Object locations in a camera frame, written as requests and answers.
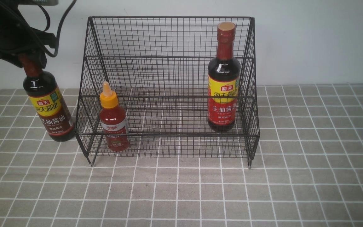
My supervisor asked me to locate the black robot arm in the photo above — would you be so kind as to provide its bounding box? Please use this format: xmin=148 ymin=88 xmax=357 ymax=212
xmin=0 ymin=0 xmax=57 ymax=69

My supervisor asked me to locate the black wire mesh shelf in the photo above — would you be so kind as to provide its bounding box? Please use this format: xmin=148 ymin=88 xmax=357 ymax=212
xmin=76 ymin=16 xmax=260 ymax=166

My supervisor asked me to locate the light soy sauce bottle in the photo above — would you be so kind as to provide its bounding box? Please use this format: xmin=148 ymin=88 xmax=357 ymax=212
xmin=207 ymin=22 xmax=241 ymax=132

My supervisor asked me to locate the red ketchup squeeze bottle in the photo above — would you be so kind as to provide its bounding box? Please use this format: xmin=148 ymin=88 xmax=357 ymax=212
xmin=99 ymin=81 xmax=130 ymax=152

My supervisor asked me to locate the dark soy sauce bottle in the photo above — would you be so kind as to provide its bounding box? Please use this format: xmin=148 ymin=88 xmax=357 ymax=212
xmin=19 ymin=54 xmax=75 ymax=142

